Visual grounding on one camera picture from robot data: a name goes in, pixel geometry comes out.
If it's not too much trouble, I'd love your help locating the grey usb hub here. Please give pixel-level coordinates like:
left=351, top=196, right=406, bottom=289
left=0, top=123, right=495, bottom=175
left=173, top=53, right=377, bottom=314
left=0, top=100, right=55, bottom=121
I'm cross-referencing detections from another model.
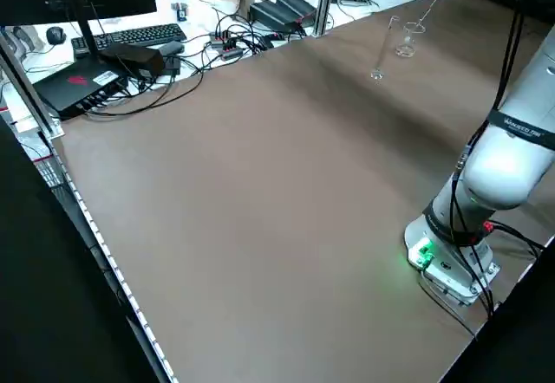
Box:
left=210, top=30, right=244, bottom=62

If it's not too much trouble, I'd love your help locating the grey power adapter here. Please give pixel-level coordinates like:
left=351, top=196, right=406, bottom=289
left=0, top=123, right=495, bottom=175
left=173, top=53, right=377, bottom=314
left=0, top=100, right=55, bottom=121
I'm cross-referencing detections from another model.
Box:
left=149, top=40, right=186, bottom=55

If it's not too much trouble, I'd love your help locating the aluminium profile post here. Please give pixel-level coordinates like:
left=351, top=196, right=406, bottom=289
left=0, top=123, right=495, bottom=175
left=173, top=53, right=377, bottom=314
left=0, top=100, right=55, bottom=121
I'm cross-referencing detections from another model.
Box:
left=0, top=31, right=65, bottom=138
left=312, top=0, right=336, bottom=37

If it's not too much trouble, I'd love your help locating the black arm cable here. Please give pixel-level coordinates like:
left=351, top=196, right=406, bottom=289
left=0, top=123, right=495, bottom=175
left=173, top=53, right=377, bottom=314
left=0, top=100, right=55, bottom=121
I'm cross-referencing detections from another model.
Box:
left=448, top=0, right=543, bottom=319

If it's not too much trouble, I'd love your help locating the black keyboard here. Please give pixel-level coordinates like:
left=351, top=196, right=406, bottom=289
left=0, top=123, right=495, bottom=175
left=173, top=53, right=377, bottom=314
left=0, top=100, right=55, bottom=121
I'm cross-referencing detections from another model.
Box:
left=70, top=23, right=188, bottom=60

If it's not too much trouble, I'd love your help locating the black power brick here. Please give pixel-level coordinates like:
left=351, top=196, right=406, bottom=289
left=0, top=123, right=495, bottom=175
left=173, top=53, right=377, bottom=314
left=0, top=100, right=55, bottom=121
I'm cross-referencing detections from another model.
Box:
left=98, top=43, right=167, bottom=80

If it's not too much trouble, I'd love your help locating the clear glass graduated cylinder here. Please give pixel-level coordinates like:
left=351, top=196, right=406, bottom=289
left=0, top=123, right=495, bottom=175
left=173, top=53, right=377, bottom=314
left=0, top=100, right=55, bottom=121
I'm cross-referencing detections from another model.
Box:
left=369, top=15, right=401, bottom=83

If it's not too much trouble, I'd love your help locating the black box with red logo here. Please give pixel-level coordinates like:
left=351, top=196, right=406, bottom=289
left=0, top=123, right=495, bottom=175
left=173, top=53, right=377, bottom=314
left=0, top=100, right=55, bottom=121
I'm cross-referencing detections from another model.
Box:
left=32, top=60, right=131, bottom=121

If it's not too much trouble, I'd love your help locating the clear glass beaker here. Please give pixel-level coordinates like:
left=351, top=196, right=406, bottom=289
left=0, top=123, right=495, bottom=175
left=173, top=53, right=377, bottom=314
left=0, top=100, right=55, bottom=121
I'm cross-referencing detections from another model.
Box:
left=394, top=21, right=427, bottom=59

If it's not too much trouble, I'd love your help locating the black computer mouse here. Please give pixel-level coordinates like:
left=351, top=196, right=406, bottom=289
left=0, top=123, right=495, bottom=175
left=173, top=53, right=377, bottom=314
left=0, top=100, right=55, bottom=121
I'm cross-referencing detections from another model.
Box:
left=46, top=26, right=68, bottom=47

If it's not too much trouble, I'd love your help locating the black stepped box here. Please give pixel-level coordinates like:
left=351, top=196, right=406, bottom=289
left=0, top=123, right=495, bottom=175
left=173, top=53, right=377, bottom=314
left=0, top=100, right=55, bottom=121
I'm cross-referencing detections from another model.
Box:
left=275, top=0, right=317, bottom=27
left=249, top=0, right=304, bottom=33

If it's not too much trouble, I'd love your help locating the small blue bottle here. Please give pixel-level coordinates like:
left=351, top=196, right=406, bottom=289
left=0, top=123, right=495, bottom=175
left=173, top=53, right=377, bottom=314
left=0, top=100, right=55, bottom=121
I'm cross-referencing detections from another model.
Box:
left=171, top=1, right=191, bottom=23

